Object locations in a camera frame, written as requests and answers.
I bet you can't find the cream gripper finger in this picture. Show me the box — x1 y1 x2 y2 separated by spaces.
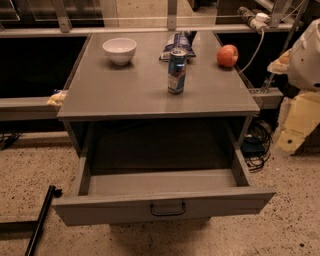
275 90 320 154
267 50 291 75

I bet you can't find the blue silver redbull can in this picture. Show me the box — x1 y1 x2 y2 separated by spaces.
168 48 187 94

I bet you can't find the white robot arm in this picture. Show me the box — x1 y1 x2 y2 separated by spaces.
267 19 320 154

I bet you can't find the grey cabinet with top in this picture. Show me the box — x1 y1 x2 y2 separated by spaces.
58 31 259 151

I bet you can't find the grey open top drawer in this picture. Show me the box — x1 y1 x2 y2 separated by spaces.
53 150 275 226

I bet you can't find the white power strip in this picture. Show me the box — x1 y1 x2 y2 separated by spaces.
237 6 269 33

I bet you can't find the red apple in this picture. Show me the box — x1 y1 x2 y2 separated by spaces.
216 44 239 67

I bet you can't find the blue chip bag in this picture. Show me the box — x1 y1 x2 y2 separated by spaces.
159 31 197 62

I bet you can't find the white ceramic bowl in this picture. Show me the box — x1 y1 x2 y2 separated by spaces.
102 38 137 65

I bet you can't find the black pole on floor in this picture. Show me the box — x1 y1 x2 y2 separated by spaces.
24 185 62 256

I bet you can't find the white cable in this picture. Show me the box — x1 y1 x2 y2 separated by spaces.
238 28 266 75

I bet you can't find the black cables bundle on floor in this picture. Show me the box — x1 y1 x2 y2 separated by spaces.
241 119 273 173

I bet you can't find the black drawer handle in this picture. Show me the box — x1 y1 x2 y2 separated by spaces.
150 202 186 217

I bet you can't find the grey metal rail frame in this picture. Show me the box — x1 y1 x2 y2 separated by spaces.
0 97 63 121

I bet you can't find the black cable left floor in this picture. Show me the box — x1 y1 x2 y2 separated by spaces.
0 131 23 151

